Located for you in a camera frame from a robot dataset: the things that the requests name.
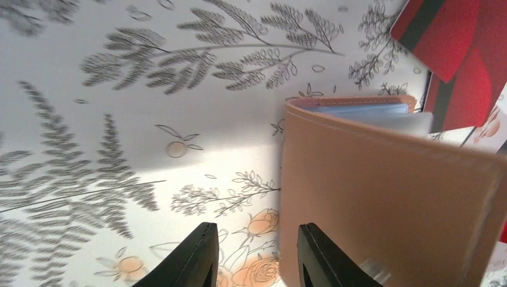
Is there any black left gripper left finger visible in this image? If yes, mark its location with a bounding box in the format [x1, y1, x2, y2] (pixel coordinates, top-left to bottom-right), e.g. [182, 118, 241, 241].
[133, 222, 219, 287]

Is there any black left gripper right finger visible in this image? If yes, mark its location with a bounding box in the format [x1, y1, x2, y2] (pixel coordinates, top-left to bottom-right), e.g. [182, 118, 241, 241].
[297, 222, 382, 287]

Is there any red card pair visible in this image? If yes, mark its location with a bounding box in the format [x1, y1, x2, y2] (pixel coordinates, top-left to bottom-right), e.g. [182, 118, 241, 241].
[390, 0, 506, 133]

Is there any tan leather card holder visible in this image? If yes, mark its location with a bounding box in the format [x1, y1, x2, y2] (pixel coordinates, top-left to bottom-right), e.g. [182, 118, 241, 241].
[279, 96, 506, 286]

